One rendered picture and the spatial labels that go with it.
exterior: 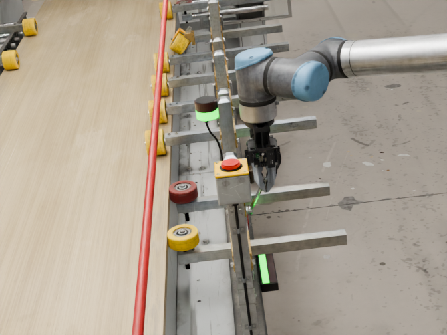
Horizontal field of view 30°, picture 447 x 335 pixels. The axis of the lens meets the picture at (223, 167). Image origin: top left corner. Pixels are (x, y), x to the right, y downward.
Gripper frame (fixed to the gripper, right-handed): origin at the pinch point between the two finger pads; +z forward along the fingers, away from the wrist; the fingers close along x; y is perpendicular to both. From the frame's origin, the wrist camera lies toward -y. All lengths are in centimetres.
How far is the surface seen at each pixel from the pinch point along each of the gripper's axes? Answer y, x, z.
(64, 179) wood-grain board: -35, -58, 8
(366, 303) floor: -79, 37, 98
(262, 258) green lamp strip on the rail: -10.1, -2.7, 27.9
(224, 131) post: -14.0, -8.9, -10.3
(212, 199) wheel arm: -18.5, -14.7, 12.0
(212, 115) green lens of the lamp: -13.1, -11.5, -15.8
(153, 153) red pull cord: 117, -15, -66
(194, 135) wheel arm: -43.3, -18.3, 2.7
